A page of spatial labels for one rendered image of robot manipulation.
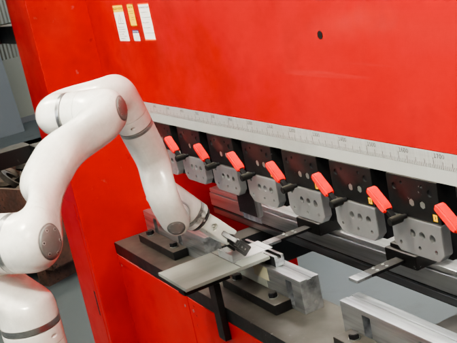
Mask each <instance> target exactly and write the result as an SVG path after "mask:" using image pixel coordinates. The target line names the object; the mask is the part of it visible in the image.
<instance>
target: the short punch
mask: <svg viewBox="0 0 457 343"><path fill-rule="evenodd" d="M237 200H238V204H239V210H240V212H243V215H244V218H247V219H250V220H252V221H255V222H257V223H260V224H262V219H261V217H263V208H262V204H261V203H259V202H257V201H254V200H253V198H252V196H251V194H247V193H244V194H242V195H237Z"/></svg>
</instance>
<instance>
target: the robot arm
mask: <svg viewBox="0 0 457 343"><path fill-rule="evenodd" d="M35 118H36V121H37V124H38V126H39V128H40V129H41V130H42V131H43V132H44V133H47V134H48V135H47V136H46V137H45V138H44V139H43V140H42V141H41V142H40V143H38V145H37V146H36V148H35V149H34V151H33V153H32V154H31V156H30V157H29V160H28V161H27V163H26V165H25V167H24V169H23V171H22V174H21V177H20V192H21V193H22V196H23V197H24V199H25V200H26V202H27V204H26V205H25V207H24V208H23V209H21V211H19V212H12V213H0V330H1V335H2V337H3V341H4V343H67V339H66V336H65V331H64V329H63V324H62V321H61V316H60V314H59V311H58V306H57V304H56V300H55V298H54V296H53V294H52V293H51V292H50V291H49V290H48V289H47V288H46V287H44V286H43V285H41V284H40V283H38V282H37V281H35V280H34V279H32V278H31V277H29V276H28V275H26V274H32V273H37V272H41V271H44V270H46V269H48V268H49V267H50V266H52V265H53V264H54V263H55V262H56V260H57V259H58V257H59V255H60V253H61V251H62V248H63V226H62V217H61V210H62V204H63V199H64V196H65V192H66V190H67V187H68V186H69V183H70V182H71V180H72V178H73V177H74V175H75V173H76V171H77V170H78V168H79V167H80V166H81V164H83V162H85V160H87V159H88V158H89V157H90V156H92V155H93V154H94V153H96V152H97V151H98V150H100V149H102V148H103V147H104V146H106V145H107V144H109V143H110V142H111V141H112V140H113V139H114V138H115V137H116V136H117V135H118V134H120V136H121V138H122V140H123V142H124V144H125V146H126V147H127V149H128V151H129V152H130V154H131V156H132V158H133V160H134V162H135V163H136V165H137V168H138V170H139V175H140V178H141V183H142V186H143V189H144V192H145V194H146V200H147V201H148V203H149V205H150V207H151V209H152V211H153V213H154V215H155V217H156V219H157V220H158V222H159V223H160V225H161V227H162V228H163V229H164V230H165V231H166V232H167V233H169V234H170V235H174V236H177V235H182V234H184V233H186V232H187V230H193V231H197V230H200V231H201V232H203V233H204V234H205V235H207V236H209V237H211V238H212V239H214V240H216V241H218V242H221V243H223V244H224V245H225V246H227V247H229V248H230V249H231V250H233V251H235V250H236V251H238V252H240V253H241V254H242V255H243V256H246V255H247V254H248V252H249V250H250V249H251V246H250V245H248V244H247V243H245V242H244V241H243V240H240V239H239V238H237V237H236V236H234V235H233V234H236V232H237V231H236V230H235V229H233V228H232V227H230V226H228V225H227V224H226V223H224V222H223V221H221V220H220V219H219V218H216V217H215V216H214V215H212V214H210V213H209V208H208V207H207V205H206V204H205V203H203V202H202V201H201V200H199V199H197V198H196V197H195V196H194V195H192V194H191V193H189V192H188V191H187V190H185V189H184V188H182V187H181V186H180V185H178V184H177V183H176V182H175V179H174V176H173V171H172V168H171V162H170V158H169V154H168V152H167V149H166V147H165V145H164V143H163V140H162V138H161V136H160V134H159V132H158V130H157V128H156V126H155V124H154V122H153V120H152V118H151V116H150V114H149V112H148V110H147V108H146V106H145V104H144V102H143V100H142V98H141V96H140V94H139V92H138V91H137V89H136V87H135V86H134V84H133V83H132V82H131V81H130V80H129V79H127V78H125V77H124V76H121V75H117V74H111V75H107V76H103V77H101V78H97V79H95V80H91V81H88V82H84V83H81V84H76V85H73V86H69V87H66V88H62V89H60V90H58V91H55V92H53V93H51V94H49V95H48V96H46V97H44V98H43V99H42V100H41V101H40V102H39V104H38V106H37V109H36V112H35Z"/></svg>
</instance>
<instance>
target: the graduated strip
mask: <svg viewBox="0 0 457 343"><path fill-rule="evenodd" d="M144 104H145V106H146V108H147V110H148V112H151V113H155V114H162V115H165V116H172V117H176V118H183V119H186V120H193V121H197V122H201V123H207V124H211V125H218V126H221V127H228V128H232V129H238V130H242V131H249V132H253V133H259V134H263V135H270V136H273V137H280V138H284V139H288V140H294V141H298V142H305V143H309V144H315V145H319V146H326V147H329V148H336V149H340V150H346V151H350V152H357V153H361V154H367V155H371V156H375V157H381V158H385V159H392V160H396V161H402V162H406V163H413V164H417V165H423V166H427V167H434V168H437V169H444V170H448V171H452V172H457V156H456V155H452V154H444V153H440V152H433V151H428V150H420V149H416V148H409V147H404V146H397V145H392V144H385V143H381V142H373V141H369V140H361V139H357V138H353V137H345V136H340V135H333V134H329V133H321V132H317V131H310V130H305V129H297V128H293V127H285V126H281V125H274V124H269V123H265V122H258V121H253V120H246V119H241V118H234V117H230V116H222V115H217V114H210V113H206V112H198V111H194V110H186V109H182V108H175V107H170V106H165V105H159V104H154V103H146V102H144Z"/></svg>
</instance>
